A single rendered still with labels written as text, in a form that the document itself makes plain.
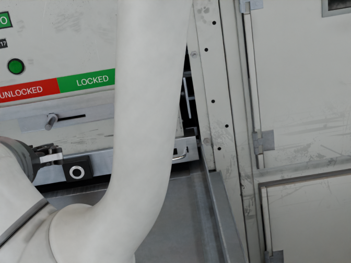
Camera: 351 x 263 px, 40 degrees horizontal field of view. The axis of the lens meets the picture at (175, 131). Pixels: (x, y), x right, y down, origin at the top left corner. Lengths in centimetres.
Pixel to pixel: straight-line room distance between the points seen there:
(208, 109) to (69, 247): 60
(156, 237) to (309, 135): 40
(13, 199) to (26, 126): 59
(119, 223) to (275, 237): 75
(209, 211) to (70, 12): 48
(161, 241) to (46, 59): 44
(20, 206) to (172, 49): 23
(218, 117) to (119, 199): 60
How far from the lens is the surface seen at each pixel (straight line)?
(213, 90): 99
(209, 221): 89
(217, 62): 97
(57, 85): 104
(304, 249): 120
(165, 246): 86
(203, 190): 99
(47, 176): 112
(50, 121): 104
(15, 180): 52
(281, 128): 103
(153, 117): 40
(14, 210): 51
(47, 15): 101
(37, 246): 49
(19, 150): 63
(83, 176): 108
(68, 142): 109
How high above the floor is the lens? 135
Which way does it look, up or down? 23 degrees down
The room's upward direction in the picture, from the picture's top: 10 degrees counter-clockwise
